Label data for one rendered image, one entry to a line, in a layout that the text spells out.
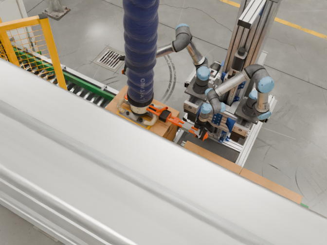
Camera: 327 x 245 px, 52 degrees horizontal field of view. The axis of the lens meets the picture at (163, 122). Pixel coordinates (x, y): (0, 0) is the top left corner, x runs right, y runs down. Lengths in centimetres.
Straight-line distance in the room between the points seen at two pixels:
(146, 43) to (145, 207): 214
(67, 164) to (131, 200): 5
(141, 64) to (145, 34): 27
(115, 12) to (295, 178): 361
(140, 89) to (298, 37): 361
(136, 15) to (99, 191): 198
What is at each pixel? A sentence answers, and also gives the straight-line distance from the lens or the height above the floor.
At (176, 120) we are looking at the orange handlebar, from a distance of 285.
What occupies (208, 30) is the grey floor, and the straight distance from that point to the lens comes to 545.
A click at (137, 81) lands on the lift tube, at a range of 260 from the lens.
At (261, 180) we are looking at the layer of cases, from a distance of 336.
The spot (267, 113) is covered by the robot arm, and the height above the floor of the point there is 126.
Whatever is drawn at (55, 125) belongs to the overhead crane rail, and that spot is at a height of 321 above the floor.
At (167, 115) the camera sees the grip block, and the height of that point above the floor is 110.
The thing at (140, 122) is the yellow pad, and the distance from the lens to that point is 297.
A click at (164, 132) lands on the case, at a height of 95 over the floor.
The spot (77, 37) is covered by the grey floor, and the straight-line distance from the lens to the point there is 528.
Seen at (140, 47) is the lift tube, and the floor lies 183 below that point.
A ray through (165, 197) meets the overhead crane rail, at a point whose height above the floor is 320.
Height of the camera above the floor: 341
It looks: 55 degrees down
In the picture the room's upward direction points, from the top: 6 degrees clockwise
